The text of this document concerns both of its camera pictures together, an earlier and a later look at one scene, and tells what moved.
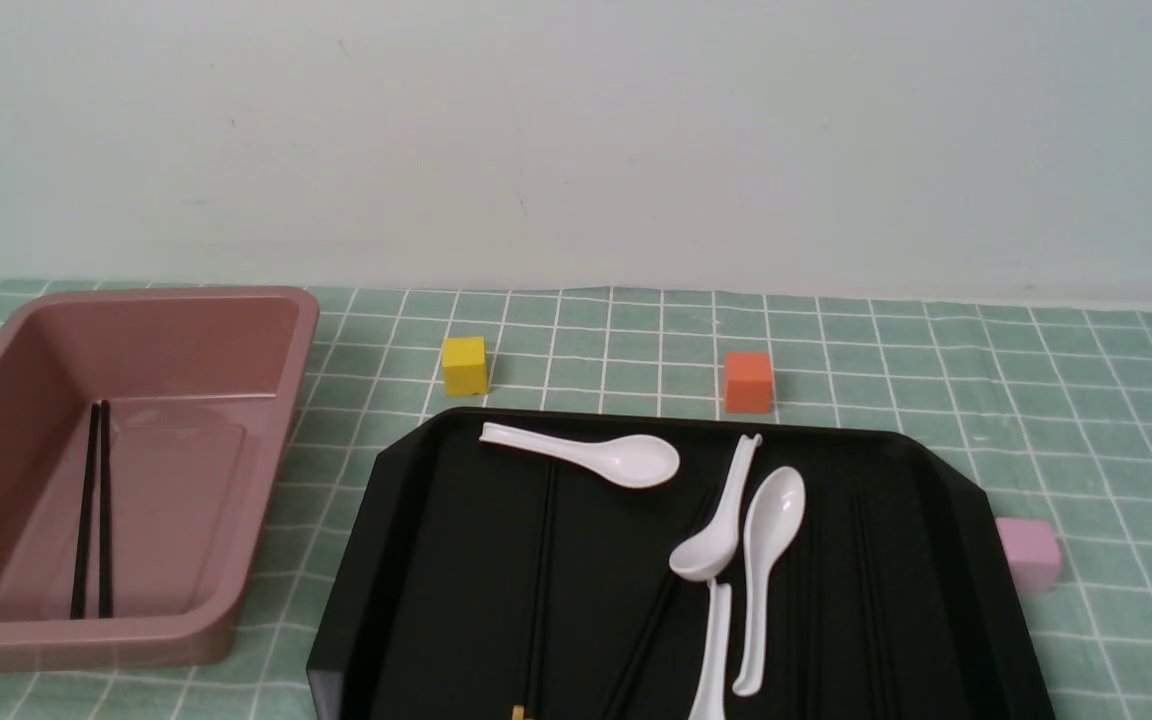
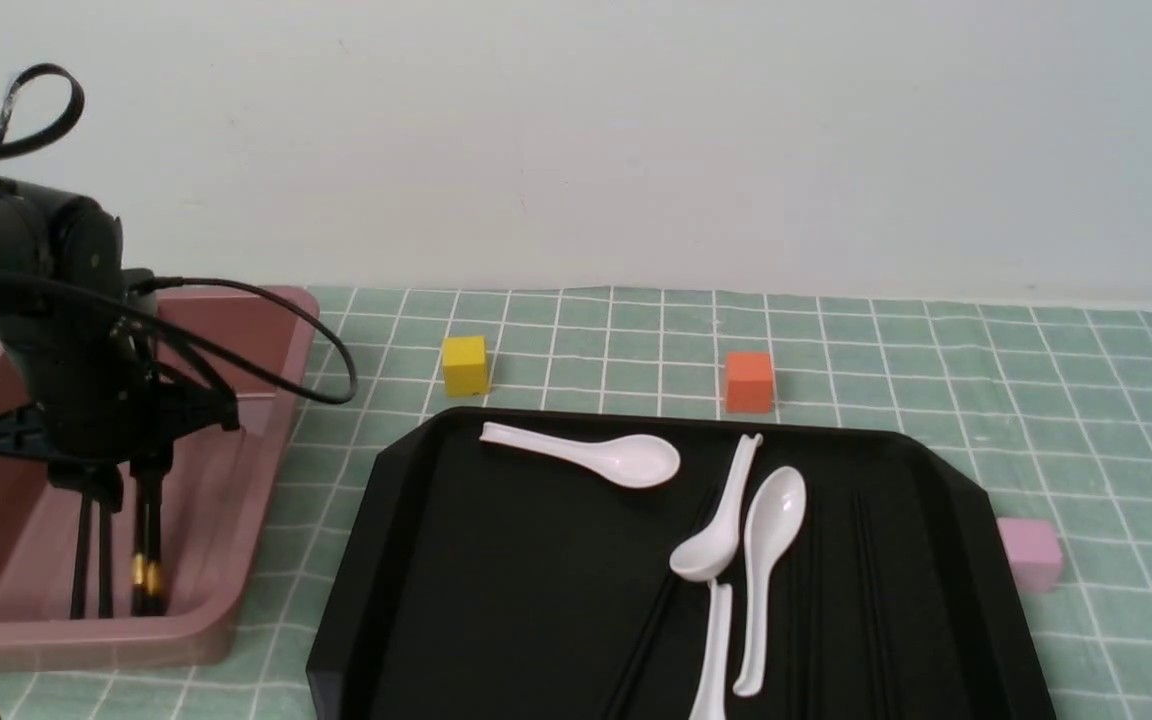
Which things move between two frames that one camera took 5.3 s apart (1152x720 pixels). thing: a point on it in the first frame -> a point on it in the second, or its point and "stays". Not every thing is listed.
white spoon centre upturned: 706,555 stays
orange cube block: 748,383 stays
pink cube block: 1034,554 stays
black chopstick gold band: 522,705 -> 153,578
